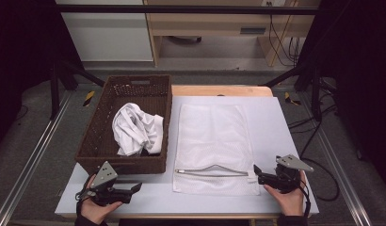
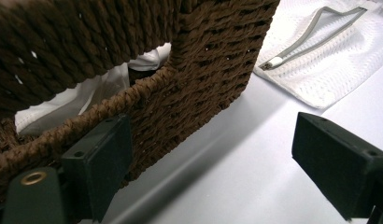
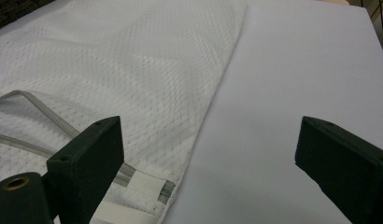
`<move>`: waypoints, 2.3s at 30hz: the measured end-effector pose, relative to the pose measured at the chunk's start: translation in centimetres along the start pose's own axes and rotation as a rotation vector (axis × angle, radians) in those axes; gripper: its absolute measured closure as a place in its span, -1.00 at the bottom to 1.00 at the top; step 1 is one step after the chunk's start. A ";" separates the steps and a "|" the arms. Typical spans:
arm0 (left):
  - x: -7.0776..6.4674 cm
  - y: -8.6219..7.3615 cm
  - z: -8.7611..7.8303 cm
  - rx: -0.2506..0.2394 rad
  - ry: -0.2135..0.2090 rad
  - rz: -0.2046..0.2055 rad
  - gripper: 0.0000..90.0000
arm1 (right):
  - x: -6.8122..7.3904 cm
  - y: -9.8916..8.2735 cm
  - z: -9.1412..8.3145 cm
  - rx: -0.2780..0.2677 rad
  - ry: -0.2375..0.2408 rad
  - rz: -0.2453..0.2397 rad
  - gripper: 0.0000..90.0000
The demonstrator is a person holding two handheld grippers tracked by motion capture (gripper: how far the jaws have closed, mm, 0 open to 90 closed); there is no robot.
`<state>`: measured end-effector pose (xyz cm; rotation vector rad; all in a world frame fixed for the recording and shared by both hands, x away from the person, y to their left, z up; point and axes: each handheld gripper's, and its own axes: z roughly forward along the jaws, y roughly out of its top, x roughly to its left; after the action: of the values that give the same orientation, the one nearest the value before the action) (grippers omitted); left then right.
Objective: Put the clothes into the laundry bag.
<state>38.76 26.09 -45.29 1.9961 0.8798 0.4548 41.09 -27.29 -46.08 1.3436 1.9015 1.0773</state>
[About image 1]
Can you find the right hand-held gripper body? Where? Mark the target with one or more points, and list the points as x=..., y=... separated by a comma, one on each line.
x=288, y=171

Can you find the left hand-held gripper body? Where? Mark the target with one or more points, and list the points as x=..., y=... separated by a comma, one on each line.
x=104, y=175

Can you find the white garment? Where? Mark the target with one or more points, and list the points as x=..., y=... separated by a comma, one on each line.
x=136, y=128

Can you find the white mesh laundry bag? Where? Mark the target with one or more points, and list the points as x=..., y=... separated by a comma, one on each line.
x=213, y=138

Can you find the brown wicker basket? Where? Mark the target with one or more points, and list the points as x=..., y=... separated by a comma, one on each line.
x=131, y=125

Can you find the person's right hand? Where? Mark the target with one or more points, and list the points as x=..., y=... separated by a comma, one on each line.
x=289, y=202

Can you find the person's left hand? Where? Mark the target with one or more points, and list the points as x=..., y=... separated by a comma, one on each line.
x=97, y=211

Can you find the yellow black floor tape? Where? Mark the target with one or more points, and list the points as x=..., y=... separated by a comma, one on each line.
x=88, y=98
x=290, y=99

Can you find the black stand legs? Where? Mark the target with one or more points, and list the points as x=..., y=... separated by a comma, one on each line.
x=67, y=75
x=310, y=78

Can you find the black curtain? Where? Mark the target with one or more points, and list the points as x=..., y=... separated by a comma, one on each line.
x=360, y=78
x=21, y=62

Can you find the white cabinet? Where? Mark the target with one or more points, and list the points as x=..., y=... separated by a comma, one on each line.
x=109, y=37

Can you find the grey desk label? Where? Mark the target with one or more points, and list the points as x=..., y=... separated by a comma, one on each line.
x=252, y=30

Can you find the wooden desk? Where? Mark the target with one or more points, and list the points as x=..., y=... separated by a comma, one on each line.
x=210, y=25

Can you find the aluminium floor rail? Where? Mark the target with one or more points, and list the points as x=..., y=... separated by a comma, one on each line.
x=338, y=163
x=34, y=150

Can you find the white wall socket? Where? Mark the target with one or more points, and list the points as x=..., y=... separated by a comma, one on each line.
x=274, y=2

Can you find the black horizontal frame bar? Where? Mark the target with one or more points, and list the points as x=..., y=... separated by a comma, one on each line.
x=181, y=9

